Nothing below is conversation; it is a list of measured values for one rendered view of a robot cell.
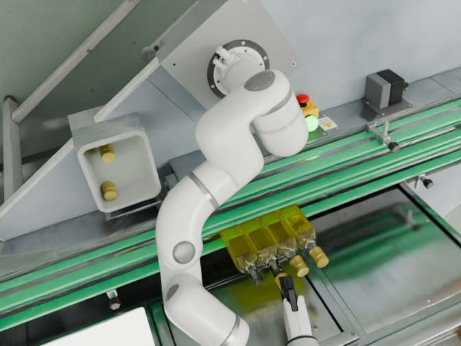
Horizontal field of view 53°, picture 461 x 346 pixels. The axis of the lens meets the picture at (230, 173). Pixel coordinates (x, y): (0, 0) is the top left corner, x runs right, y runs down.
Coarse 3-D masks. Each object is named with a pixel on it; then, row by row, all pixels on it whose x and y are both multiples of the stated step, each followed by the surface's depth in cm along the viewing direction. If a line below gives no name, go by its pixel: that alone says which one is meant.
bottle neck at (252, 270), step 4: (252, 264) 118; (248, 268) 118; (252, 268) 117; (256, 268) 117; (248, 272) 117; (252, 272) 116; (256, 272) 116; (252, 276) 116; (256, 276) 115; (260, 276) 116; (252, 280) 115; (256, 280) 115; (260, 280) 117; (256, 284) 116
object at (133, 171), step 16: (96, 144) 110; (112, 144) 120; (128, 144) 122; (144, 144) 116; (80, 160) 111; (96, 160) 121; (128, 160) 125; (144, 160) 126; (96, 176) 124; (112, 176) 126; (128, 176) 128; (144, 176) 130; (96, 192) 118; (128, 192) 127; (144, 192) 126; (112, 208) 123
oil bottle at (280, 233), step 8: (264, 216) 129; (272, 216) 129; (280, 216) 129; (264, 224) 127; (272, 224) 127; (280, 224) 126; (272, 232) 124; (280, 232) 124; (288, 232) 124; (280, 240) 122; (288, 240) 122; (280, 248) 121; (288, 248) 121; (296, 248) 122; (280, 256) 123
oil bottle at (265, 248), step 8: (248, 224) 127; (256, 224) 127; (248, 232) 125; (256, 232) 125; (264, 232) 125; (256, 240) 123; (264, 240) 122; (272, 240) 122; (256, 248) 121; (264, 248) 121; (272, 248) 120; (264, 256) 120; (272, 256) 120; (264, 264) 121
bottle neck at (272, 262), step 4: (268, 260) 120; (272, 260) 119; (276, 260) 119; (268, 264) 119; (272, 264) 118; (276, 264) 118; (272, 268) 118; (276, 268) 117; (280, 268) 117; (272, 272) 118; (276, 272) 116; (280, 272) 119; (284, 272) 118
